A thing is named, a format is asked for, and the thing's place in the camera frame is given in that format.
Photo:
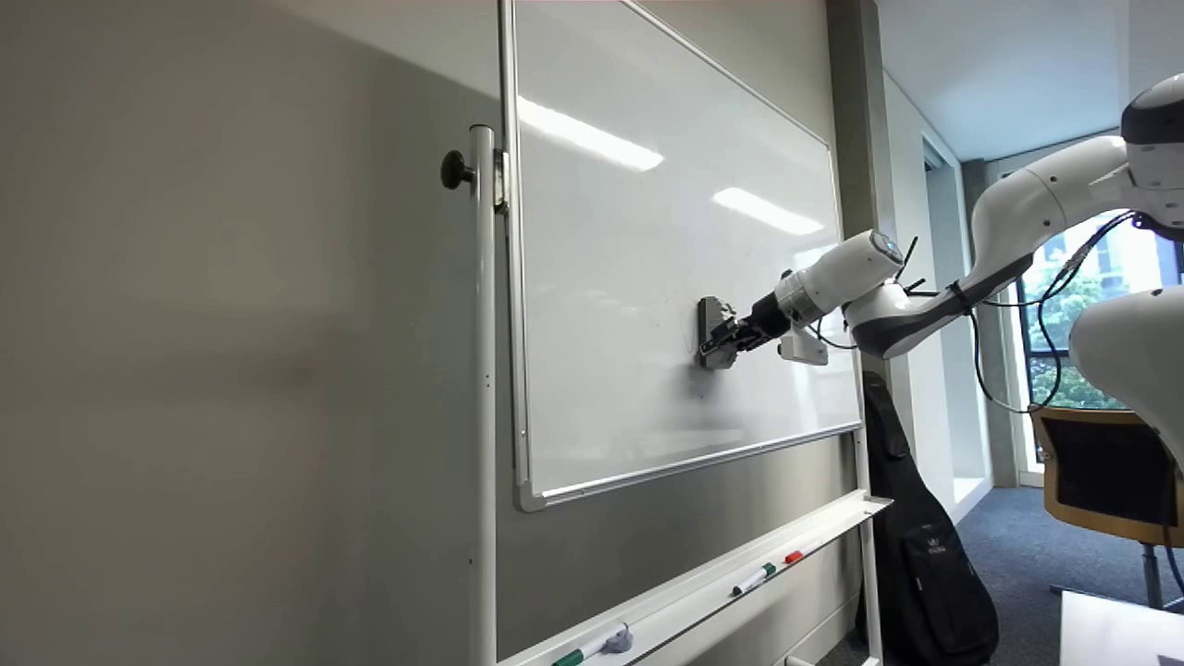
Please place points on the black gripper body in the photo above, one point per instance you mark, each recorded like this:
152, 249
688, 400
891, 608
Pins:
769, 319

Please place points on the grey whiteboard duster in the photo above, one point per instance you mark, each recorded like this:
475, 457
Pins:
711, 333

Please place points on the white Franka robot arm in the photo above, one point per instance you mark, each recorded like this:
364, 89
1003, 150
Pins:
1049, 196

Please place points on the white whiteboard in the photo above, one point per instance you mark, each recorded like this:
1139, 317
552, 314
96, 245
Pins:
616, 245

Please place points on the white marker tray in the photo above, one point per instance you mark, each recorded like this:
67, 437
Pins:
741, 558

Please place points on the red marker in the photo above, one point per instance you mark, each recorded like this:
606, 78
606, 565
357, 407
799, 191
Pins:
794, 558

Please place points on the green capped white marker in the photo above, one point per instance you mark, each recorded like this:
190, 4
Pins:
758, 580

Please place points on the black guitar bag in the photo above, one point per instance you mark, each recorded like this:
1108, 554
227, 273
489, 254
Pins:
928, 558

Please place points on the black framed window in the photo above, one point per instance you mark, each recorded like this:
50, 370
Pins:
1061, 370

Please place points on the black round stand knob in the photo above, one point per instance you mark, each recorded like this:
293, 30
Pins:
458, 173

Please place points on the dark green marker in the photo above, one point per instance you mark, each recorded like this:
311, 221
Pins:
569, 655

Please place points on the wooden chair with dark back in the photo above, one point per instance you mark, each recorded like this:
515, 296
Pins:
1111, 476

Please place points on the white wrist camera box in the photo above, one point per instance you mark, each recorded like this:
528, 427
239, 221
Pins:
805, 344

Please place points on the white whiteboard stand frame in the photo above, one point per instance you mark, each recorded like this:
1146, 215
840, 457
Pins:
485, 393

